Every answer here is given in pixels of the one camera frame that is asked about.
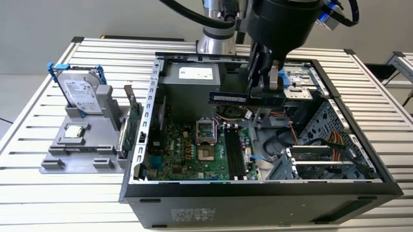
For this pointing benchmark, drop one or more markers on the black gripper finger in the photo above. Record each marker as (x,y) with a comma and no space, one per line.
(274,77)
(256,72)

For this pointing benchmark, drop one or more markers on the RAM stick with black chips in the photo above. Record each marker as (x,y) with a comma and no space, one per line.
(226,98)

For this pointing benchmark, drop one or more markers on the blue drive latch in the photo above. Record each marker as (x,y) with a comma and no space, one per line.
(283,79)

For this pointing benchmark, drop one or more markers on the metal optical drive cage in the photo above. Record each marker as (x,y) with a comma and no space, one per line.
(298,95)

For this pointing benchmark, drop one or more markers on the black CPU fan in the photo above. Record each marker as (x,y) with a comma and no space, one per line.
(230,112)

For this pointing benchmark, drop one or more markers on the grey power supply unit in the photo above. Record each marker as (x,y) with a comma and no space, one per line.
(190,96)

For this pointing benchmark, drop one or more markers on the black table corner cap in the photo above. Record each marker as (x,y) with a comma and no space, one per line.
(79,39)
(347,51)

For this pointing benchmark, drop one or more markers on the metal locking lever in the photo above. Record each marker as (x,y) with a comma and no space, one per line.
(215,134)

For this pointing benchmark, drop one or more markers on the black box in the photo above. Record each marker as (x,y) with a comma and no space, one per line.
(378,72)

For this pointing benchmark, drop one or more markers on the CPU socket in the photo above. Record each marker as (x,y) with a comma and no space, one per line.
(206,153)

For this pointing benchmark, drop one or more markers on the metal hard disk cage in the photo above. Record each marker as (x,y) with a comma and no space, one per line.
(279,169)

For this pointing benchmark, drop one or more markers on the aluminium slat side table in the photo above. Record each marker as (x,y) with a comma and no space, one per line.
(399,60)

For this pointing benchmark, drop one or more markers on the green motherboard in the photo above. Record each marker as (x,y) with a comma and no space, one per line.
(210,169)

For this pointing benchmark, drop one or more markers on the green graphics card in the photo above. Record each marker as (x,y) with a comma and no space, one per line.
(128,130)

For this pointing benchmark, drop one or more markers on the blue board connector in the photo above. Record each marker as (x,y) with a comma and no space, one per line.
(155,162)

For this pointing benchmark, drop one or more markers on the hard disk in blue carrier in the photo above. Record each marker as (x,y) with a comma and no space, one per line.
(79,94)

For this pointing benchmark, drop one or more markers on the black PC case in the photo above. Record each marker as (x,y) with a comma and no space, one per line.
(258,212)

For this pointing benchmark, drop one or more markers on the grey parts rack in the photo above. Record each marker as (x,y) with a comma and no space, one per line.
(93,136)

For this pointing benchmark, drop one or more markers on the silver CPU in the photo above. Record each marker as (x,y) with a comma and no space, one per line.
(73,132)

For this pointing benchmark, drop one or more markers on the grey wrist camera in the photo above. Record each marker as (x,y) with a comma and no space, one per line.
(331,23)

